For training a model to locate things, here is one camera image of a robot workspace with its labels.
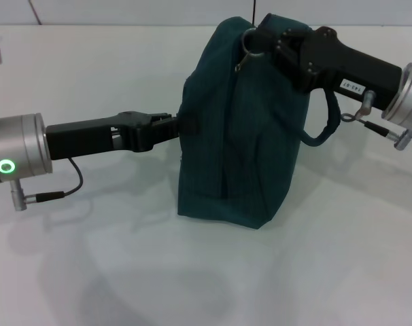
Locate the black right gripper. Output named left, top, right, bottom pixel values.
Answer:
left=248, top=26, right=403, bottom=112

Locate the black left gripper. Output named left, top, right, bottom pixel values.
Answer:
left=45, top=110, right=199, bottom=161

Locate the dark teal insulated lunch bag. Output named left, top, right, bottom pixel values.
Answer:
left=177, top=13, right=341, bottom=230

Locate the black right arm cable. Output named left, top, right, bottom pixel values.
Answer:
left=341, top=90, right=412, bottom=151

